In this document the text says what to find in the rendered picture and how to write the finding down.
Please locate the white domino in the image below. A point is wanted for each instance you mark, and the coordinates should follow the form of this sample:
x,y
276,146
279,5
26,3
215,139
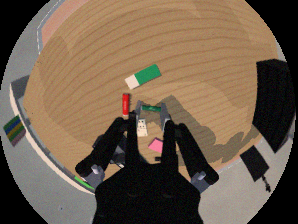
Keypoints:
x,y
142,129

